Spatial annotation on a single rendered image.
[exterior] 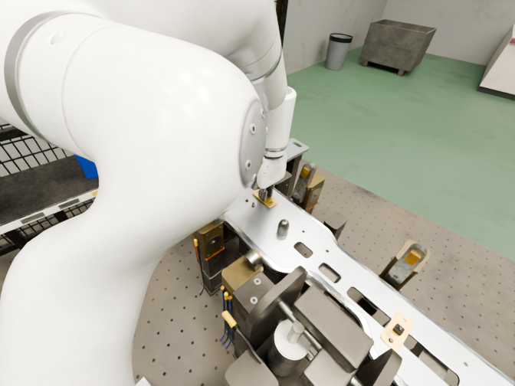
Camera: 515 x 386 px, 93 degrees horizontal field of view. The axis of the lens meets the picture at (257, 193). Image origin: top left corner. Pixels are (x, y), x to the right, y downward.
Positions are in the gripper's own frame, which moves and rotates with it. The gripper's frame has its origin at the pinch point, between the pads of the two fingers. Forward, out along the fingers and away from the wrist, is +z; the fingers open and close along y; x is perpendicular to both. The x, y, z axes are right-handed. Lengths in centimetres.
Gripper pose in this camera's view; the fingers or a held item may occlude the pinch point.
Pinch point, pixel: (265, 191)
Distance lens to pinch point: 76.6
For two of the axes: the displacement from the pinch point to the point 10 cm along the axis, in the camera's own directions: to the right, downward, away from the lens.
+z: -0.7, 7.3, 6.9
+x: -6.7, -5.4, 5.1
